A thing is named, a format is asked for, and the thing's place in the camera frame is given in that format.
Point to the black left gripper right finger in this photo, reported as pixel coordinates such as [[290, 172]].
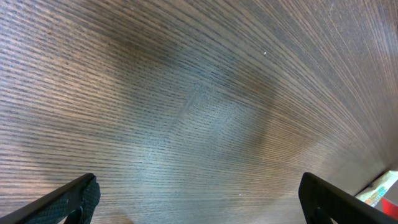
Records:
[[324, 203]]

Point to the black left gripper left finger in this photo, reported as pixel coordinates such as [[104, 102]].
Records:
[[74, 202]]

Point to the yellow snack bag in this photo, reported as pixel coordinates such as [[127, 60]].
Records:
[[378, 188]]

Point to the red candy bag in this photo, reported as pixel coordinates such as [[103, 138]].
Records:
[[389, 208]]

